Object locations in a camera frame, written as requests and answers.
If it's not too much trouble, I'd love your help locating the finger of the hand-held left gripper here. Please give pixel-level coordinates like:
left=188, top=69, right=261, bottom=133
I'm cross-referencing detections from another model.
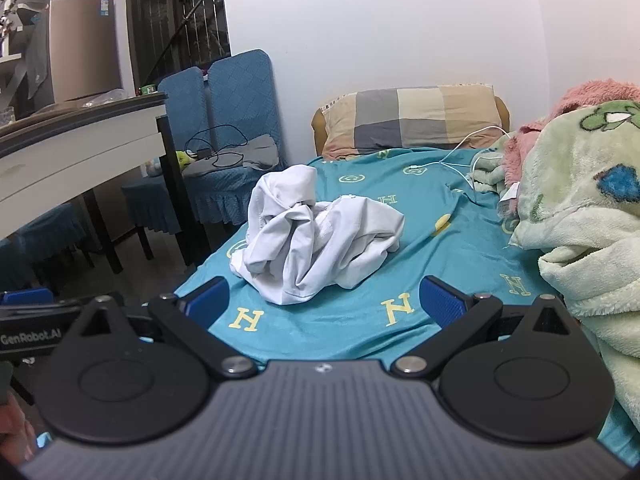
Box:
left=0, top=288, right=55, bottom=307

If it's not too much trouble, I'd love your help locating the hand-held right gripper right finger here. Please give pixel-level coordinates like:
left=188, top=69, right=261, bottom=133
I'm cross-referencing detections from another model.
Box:
left=391, top=275, right=585, bottom=380

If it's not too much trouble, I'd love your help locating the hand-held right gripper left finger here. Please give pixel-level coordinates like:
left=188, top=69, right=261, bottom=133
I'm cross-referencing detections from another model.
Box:
left=64, top=276, right=258, bottom=380

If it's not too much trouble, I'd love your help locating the white t-shirt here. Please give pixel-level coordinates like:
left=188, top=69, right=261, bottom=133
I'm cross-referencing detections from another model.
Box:
left=229, top=164, right=406, bottom=307

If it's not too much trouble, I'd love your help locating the person's left hand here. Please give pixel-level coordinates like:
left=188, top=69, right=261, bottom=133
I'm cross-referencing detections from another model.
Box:
left=0, top=400, right=37, bottom=468

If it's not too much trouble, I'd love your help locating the blue covered chair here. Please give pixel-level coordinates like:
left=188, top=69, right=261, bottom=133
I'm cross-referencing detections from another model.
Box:
left=182, top=49, right=288, bottom=226
left=121, top=66, right=211, bottom=261
left=0, top=202, right=96, bottom=273

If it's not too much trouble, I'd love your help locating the teal printed bed sheet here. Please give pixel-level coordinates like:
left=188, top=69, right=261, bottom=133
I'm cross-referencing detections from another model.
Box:
left=172, top=146, right=640, bottom=466

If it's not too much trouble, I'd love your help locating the white paper tag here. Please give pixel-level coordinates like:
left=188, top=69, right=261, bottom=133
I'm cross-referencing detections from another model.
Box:
left=497, top=182, right=523, bottom=218

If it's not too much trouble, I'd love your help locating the grey cloth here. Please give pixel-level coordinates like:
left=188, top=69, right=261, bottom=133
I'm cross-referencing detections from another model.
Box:
left=182, top=135, right=280, bottom=178

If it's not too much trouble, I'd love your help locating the white table with dark top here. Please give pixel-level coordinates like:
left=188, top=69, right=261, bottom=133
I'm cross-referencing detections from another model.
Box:
left=0, top=91, right=211, bottom=273

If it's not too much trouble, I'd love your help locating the green fleece blanket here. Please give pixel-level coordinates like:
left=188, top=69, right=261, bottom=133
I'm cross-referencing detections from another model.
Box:
left=467, top=101, right=640, bottom=433

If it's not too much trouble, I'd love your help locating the checked pillow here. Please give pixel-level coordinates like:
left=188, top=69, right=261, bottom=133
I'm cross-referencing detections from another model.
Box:
left=320, top=84, right=503, bottom=162

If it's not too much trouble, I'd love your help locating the brown cushion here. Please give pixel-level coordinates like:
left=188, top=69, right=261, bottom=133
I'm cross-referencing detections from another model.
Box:
left=311, top=95, right=512, bottom=157

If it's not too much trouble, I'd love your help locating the clear plastic bag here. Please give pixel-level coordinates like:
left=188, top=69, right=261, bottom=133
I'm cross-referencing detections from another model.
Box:
left=30, top=89, right=128, bottom=113

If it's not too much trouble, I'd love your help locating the cardboard box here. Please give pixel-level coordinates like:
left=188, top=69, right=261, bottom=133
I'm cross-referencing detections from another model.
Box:
left=47, top=0, right=123, bottom=103

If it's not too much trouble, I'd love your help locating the pink fleece blanket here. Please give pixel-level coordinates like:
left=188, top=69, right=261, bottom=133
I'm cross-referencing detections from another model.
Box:
left=502, top=78, right=640, bottom=188

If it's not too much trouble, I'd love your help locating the dark window with grille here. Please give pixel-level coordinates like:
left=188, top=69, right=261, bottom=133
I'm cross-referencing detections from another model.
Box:
left=125, top=0, right=232, bottom=92

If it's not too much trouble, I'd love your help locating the white charging cable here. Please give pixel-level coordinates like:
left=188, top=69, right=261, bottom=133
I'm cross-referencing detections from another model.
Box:
left=404, top=126, right=513, bottom=206

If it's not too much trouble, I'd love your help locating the black cable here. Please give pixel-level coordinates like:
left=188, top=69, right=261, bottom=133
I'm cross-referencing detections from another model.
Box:
left=184, top=125, right=248, bottom=170

